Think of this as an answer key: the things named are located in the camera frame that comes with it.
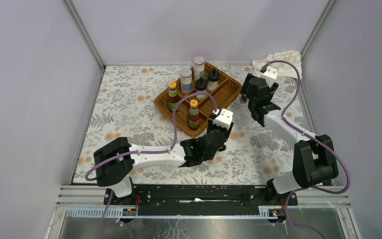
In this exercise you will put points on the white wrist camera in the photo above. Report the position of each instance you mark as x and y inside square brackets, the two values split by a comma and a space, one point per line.
[222, 118]
[268, 72]

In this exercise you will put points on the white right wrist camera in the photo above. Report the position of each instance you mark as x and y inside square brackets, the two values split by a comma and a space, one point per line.
[268, 72]

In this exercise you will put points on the white jar wide black lid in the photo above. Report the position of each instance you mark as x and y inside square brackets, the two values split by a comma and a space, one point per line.
[201, 87]

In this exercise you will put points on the green sauce bottle yellow cap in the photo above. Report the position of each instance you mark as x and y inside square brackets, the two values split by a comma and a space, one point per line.
[173, 96]

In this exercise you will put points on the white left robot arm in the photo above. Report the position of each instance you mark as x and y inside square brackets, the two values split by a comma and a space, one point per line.
[115, 160]

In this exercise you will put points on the floral patterned table mat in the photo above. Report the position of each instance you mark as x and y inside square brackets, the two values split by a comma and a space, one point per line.
[125, 107]

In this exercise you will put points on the white bottle black cap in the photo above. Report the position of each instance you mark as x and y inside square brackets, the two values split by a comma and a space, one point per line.
[213, 80]

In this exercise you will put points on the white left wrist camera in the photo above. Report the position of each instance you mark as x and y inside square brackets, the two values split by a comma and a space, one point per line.
[222, 118]

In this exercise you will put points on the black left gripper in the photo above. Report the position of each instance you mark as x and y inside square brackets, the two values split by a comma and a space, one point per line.
[220, 134]

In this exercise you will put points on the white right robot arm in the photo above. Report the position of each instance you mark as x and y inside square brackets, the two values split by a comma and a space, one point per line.
[312, 163]

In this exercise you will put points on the silver lid white grain jar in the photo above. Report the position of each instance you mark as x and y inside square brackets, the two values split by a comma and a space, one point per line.
[198, 67]

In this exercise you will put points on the red sauce bottle yellow cap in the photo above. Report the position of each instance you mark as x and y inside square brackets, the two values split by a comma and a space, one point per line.
[194, 117]

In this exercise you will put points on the silver lid jar blue label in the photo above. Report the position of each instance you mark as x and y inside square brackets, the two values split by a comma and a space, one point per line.
[186, 80]

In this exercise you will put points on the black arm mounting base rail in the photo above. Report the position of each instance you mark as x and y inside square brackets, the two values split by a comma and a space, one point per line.
[203, 200]

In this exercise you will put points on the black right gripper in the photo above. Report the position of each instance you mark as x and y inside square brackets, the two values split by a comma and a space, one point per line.
[272, 90]

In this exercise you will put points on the small dark pepper jar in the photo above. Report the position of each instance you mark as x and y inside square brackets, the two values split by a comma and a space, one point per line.
[243, 99]

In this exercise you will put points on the brown wicker divided basket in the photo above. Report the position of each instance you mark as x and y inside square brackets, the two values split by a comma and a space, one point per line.
[224, 94]

